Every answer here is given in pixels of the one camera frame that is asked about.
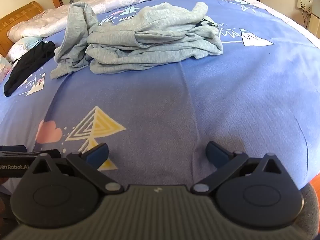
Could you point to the wooden bed frame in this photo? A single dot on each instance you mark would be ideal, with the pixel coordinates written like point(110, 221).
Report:
point(315, 186)

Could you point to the black garment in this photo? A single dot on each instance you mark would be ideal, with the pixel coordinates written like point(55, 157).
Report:
point(30, 65)

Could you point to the beige knit sweater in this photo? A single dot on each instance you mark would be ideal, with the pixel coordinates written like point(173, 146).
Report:
point(150, 37)

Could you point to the wooden headboard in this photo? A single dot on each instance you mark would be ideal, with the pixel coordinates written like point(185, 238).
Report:
point(17, 15)

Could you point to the floral pillow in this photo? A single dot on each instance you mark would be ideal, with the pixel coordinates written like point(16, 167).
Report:
point(18, 47)

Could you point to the blue printed bed sheet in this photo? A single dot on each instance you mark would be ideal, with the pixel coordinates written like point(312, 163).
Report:
point(225, 92)

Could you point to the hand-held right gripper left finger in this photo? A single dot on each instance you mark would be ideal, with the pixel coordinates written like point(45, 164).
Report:
point(97, 153)

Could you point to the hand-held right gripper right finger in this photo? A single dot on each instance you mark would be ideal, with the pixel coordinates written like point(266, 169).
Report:
point(215, 155)

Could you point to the white vented wall box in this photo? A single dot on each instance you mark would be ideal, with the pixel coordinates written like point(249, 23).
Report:
point(305, 0)

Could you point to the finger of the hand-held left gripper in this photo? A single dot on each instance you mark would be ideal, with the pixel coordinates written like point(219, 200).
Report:
point(45, 153)

